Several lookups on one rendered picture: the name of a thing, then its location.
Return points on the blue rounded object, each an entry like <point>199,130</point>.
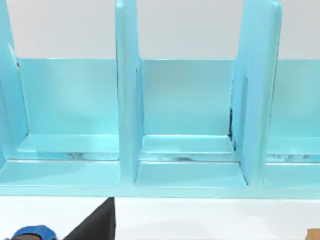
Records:
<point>35,232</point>

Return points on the light blue rack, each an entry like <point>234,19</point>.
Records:
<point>185,100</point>

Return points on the brown object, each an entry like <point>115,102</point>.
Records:
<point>314,235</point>

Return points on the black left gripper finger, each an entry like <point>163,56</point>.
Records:
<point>100,222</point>

